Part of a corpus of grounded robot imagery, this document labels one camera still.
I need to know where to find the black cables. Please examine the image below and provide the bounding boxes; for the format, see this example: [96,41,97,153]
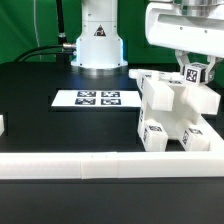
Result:
[13,0,78,63]

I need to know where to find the white chair backrest part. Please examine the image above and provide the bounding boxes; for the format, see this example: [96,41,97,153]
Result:
[129,69,221,115]

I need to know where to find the white small chair post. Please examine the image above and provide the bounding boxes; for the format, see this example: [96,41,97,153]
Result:
[143,124,168,152]

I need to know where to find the white tagged nut cube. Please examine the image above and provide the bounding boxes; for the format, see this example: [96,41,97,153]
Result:
[184,62,207,85]

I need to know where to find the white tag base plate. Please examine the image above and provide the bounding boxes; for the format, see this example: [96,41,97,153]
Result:
[50,89,142,108]

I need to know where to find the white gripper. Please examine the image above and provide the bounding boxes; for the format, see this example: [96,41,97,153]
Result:
[145,2,224,83]

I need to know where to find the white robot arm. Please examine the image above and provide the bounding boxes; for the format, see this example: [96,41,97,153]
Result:
[72,0,224,83]

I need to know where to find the white chair seat part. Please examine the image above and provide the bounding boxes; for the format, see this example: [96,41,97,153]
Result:
[138,100,200,140]

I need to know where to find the white U-shaped fence frame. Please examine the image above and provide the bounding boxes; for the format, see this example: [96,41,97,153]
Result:
[0,112,224,179]

